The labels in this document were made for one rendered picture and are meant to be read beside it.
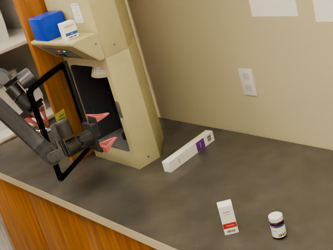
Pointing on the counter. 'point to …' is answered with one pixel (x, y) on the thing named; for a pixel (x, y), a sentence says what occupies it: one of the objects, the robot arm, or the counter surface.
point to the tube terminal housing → (120, 77)
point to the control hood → (76, 45)
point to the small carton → (68, 30)
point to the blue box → (46, 25)
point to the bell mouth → (98, 73)
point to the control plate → (62, 52)
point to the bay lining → (96, 98)
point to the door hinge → (75, 90)
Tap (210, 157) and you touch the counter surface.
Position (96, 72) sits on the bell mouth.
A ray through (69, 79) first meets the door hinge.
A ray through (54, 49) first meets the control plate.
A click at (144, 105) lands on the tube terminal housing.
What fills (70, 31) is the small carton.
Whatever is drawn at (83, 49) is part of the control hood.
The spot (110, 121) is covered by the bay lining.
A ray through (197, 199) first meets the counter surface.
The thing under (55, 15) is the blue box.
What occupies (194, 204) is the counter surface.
